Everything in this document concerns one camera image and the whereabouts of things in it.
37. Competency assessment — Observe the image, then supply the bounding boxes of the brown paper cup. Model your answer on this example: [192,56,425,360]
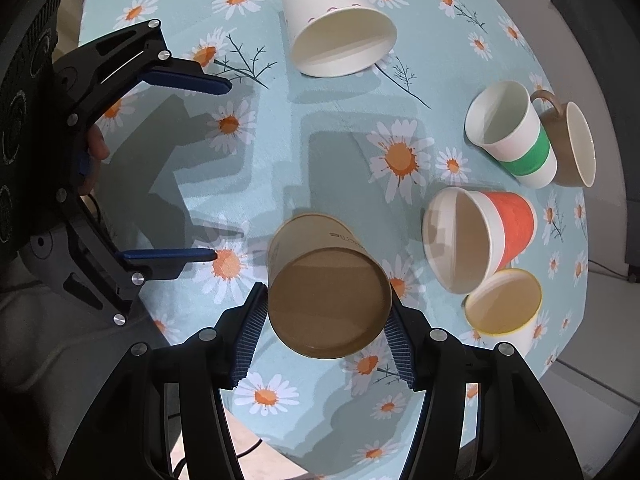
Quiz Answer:
[267,212,393,360]

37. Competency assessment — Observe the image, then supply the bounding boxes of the white cup yellow rim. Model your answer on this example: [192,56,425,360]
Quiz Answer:
[463,269,544,356]

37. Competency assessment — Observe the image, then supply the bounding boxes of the white cup orange band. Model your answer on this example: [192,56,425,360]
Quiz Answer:
[422,186,537,295]

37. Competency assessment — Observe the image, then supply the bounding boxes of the white paper cup pink hearts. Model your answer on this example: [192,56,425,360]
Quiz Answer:
[281,0,397,78]

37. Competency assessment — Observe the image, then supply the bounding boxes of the white cup green band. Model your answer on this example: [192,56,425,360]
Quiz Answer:
[464,80,558,190]

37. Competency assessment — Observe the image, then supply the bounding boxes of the person's hand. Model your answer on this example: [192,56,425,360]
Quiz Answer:
[78,124,110,196]

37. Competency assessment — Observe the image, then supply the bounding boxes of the brown ceramic mug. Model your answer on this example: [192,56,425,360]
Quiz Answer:
[530,90,597,188]

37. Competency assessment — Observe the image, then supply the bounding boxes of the floral light blue tablecloth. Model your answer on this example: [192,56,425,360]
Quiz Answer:
[79,0,588,476]

